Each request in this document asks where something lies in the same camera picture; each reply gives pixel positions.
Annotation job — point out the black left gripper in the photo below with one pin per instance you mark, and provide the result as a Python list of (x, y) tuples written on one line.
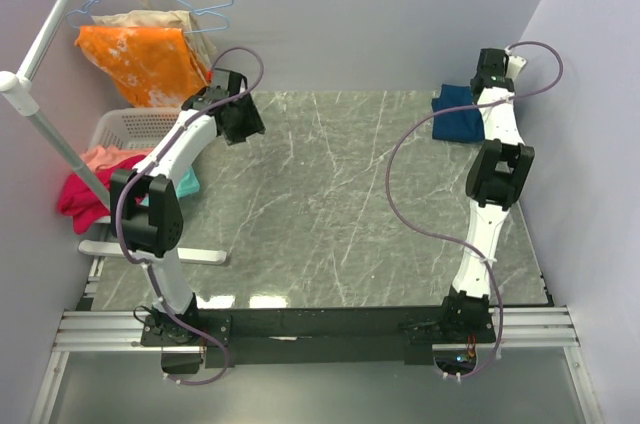
[(252, 127)]

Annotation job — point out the blue t-shirt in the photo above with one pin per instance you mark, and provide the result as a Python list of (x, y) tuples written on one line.
[(456, 120)]

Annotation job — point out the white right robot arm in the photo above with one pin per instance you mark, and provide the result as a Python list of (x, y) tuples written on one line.
[(494, 184)]

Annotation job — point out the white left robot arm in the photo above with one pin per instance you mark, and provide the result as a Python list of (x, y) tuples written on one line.
[(146, 216)]

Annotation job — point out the teal garment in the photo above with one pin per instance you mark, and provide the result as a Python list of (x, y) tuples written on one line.
[(188, 185)]

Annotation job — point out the orange patterned cloth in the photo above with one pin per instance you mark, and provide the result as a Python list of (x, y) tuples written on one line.
[(150, 66)]

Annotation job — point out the white plastic laundry basket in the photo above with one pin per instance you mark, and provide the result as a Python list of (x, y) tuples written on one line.
[(134, 128)]

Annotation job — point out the beige cloth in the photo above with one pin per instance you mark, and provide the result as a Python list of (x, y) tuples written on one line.
[(186, 21)]

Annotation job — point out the pink t-shirt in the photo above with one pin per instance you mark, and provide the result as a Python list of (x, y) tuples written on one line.
[(100, 158)]

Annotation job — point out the magenta t-shirt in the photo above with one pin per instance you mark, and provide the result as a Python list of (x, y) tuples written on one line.
[(79, 202)]

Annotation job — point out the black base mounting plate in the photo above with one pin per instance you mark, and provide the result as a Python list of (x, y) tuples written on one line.
[(222, 339)]

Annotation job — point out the white clothes rack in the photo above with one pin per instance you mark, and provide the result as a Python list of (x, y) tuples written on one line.
[(73, 94)]

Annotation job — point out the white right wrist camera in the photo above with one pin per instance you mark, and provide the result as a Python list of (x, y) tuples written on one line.
[(515, 64)]

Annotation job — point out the aluminium rail frame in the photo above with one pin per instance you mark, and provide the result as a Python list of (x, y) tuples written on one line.
[(118, 331)]

